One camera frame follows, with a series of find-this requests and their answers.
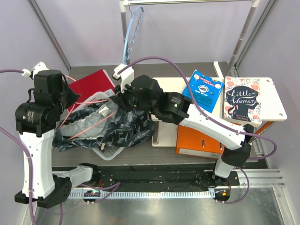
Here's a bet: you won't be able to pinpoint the clothes rack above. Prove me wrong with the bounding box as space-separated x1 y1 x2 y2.
117 0 277 78

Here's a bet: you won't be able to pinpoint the white plastic basket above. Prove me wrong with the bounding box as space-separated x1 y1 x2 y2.
61 95 124 161

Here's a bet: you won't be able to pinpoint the dark floral shorts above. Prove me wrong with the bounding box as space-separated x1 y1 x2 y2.
52 105 155 152

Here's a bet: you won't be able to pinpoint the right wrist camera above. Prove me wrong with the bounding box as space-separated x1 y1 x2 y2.
112 63 134 93

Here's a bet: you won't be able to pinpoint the red notebook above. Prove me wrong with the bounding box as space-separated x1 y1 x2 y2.
67 70 115 103

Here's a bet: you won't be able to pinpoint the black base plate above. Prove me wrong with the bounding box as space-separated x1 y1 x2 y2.
86 164 240 192

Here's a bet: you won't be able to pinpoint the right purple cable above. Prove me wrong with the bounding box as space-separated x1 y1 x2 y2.
119 56 278 204

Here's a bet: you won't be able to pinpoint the floral Little Women book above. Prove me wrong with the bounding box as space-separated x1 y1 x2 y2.
223 76 262 127

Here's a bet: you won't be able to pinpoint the white two-tier shelf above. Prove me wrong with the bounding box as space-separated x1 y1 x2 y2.
151 77 287 148

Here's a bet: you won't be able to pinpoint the white cable duct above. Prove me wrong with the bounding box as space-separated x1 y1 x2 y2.
68 189 215 199

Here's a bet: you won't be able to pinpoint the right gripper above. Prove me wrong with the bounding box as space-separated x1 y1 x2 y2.
114 79 156 115

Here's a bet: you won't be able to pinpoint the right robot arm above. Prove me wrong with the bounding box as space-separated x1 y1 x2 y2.
112 75 254 185

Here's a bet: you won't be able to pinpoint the blue paperback book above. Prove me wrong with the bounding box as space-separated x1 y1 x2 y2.
189 70 224 116

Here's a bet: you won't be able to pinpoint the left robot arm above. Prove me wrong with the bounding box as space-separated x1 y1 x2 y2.
15 69 100 209

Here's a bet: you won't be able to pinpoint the orange binder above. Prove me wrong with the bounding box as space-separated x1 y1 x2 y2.
176 125 224 159

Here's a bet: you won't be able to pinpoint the pink wire hanger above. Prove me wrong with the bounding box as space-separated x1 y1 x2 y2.
59 70 118 140

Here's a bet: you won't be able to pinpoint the light blue hanger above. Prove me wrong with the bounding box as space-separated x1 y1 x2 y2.
122 7 144 64

